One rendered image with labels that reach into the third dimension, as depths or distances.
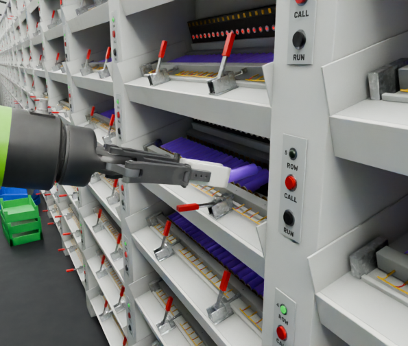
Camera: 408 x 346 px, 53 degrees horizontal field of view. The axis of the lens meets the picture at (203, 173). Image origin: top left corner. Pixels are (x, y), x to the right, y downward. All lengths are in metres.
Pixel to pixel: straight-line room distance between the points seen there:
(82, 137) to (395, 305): 0.39
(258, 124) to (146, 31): 0.59
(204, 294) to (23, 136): 0.50
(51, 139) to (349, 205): 0.34
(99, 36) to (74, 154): 1.29
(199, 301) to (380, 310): 0.43
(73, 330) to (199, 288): 1.22
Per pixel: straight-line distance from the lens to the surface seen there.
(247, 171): 0.62
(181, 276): 0.91
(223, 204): 0.68
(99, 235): 1.64
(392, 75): 0.46
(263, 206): 0.63
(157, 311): 1.16
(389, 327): 0.46
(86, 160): 0.50
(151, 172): 0.51
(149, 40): 1.07
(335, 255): 0.49
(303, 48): 0.46
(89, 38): 1.75
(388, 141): 0.39
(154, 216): 1.13
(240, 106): 0.56
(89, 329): 2.01
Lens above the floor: 1.14
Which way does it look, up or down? 15 degrees down
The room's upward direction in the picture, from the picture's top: straight up
